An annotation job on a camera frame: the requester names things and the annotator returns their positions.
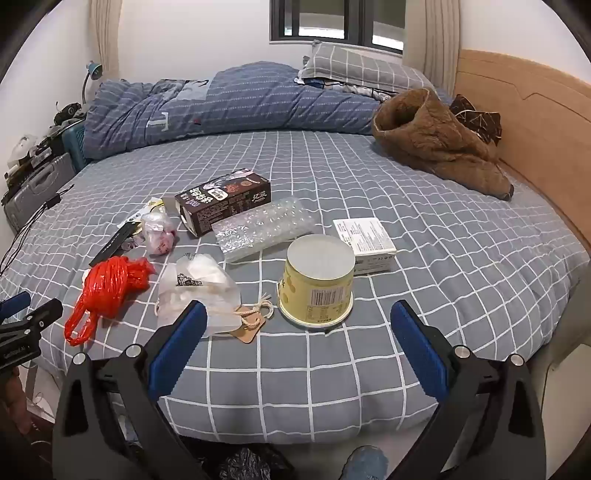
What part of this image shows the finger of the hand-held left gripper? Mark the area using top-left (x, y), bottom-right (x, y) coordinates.
top-left (0, 298), bottom-right (64, 344)
top-left (0, 292), bottom-right (31, 324)

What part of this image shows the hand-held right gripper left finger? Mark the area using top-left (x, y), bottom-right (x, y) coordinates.
top-left (52, 300), bottom-right (218, 480)

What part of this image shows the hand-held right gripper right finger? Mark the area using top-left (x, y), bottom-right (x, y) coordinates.
top-left (383, 300), bottom-right (548, 480)

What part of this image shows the yellow paper cup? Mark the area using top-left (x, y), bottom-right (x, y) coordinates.
top-left (277, 234), bottom-right (356, 329)

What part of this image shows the white printed box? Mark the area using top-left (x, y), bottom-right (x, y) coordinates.
top-left (332, 218), bottom-right (398, 275)

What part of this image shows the brown cookie box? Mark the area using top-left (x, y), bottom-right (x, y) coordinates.
top-left (174, 168), bottom-right (271, 237)

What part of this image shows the person's left hand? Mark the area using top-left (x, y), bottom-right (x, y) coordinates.
top-left (0, 367), bottom-right (33, 435)

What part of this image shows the clear white plastic bag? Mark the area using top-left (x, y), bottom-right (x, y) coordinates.
top-left (156, 253), bottom-right (242, 339)

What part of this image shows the red plastic bag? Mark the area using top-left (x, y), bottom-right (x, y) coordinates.
top-left (64, 256), bottom-right (155, 347)

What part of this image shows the black flat wrapper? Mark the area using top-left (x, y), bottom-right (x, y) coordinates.
top-left (89, 220), bottom-right (141, 267)

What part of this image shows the crumpled pink white bag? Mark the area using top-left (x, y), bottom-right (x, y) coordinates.
top-left (139, 210), bottom-right (178, 256)

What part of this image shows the grey checked bed sheet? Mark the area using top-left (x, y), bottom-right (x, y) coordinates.
top-left (0, 129), bottom-right (583, 444)

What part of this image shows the grey suitcase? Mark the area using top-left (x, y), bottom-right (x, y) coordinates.
top-left (2, 152), bottom-right (77, 232)

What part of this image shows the blue shoe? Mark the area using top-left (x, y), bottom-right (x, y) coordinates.
top-left (339, 445), bottom-right (391, 480)

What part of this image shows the black plastic bag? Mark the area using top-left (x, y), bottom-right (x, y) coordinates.
top-left (217, 445), bottom-right (287, 480)

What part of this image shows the clear bubble wrap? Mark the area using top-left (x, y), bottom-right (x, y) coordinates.
top-left (212, 195), bottom-right (317, 265)

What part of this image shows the white yellow wrapper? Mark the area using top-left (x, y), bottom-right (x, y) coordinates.
top-left (139, 196), bottom-right (178, 217)

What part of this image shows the white plastic object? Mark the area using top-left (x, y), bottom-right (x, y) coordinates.
top-left (8, 135), bottom-right (38, 165)

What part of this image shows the teal storage box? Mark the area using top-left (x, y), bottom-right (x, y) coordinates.
top-left (62, 121), bottom-right (88, 171)

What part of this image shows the brown fleece coat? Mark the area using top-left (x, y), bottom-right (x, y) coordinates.
top-left (372, 88), bottom-right (515, 200)

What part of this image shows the dark patterned cushion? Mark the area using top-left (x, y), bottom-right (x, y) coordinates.
top-left (449, 93), bottom-right (503, 146)

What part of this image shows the blue desk lamp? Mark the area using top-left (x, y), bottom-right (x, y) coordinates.
top-left (81, 60), bottom-right (105, 104)

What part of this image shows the wooden headboard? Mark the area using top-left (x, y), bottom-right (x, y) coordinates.
top-left (455, 48), bottom-right (591, 259)

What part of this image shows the blue striped duvet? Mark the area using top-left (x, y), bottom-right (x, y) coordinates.
top-left (83, 65), bottom-right (398, 161)

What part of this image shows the beige curtain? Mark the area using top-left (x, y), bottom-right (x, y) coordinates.
top-left (403, 0), bottom-right (461, 90)
top-left (88, 0), bottom-right (123, 81)

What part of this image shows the grey checked pillow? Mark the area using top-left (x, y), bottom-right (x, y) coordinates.
top-left (295, 41), bottom-right (437, 93)

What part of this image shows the dark framed window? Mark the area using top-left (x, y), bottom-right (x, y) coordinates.
top-left (269, 0), bottom-right (407, 52)

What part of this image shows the kraft paper tag with string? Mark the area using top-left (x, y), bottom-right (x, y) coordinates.
top-left (231, 293), bottom-right (275, 344)

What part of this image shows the black cable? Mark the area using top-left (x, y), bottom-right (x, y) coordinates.
top-left (0, 182), bottom-right (77, 278)

